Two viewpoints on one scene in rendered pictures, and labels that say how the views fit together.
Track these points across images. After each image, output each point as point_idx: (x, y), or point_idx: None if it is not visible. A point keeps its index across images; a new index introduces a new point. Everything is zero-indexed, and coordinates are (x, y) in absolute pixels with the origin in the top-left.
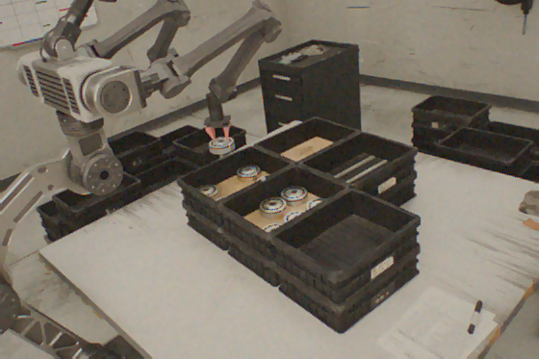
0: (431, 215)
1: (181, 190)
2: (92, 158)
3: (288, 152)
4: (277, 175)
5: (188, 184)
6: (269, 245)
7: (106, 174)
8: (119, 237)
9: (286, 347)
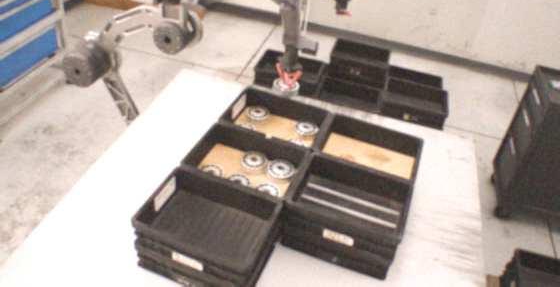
0: None
1: None
2: (165, 23)
3: (366, 146)
4: (282, 144)
5: (241, 95)
6: None
7: (170, 40)
8: (213, 98)
9: (117, 234)
